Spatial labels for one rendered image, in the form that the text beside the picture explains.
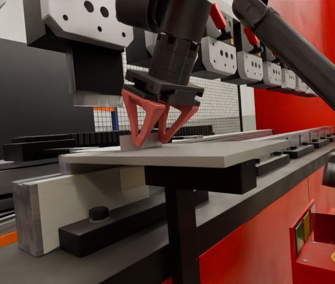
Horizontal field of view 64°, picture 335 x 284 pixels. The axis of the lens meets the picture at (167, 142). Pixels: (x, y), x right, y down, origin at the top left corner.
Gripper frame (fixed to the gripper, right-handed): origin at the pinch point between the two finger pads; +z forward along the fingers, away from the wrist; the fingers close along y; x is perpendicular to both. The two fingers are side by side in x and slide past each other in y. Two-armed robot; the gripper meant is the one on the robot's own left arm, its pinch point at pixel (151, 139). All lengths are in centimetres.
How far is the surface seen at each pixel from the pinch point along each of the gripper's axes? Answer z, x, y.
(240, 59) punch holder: -15, -17, -49
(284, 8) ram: -41, -29, -95
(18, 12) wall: 10, -555, -183
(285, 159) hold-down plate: 12, 3, -69
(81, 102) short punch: -1.2, -12.4, 4.7
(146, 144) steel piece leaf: 1.1, -0.5, 0.1
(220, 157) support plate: -6.5, 15.9, 9.7
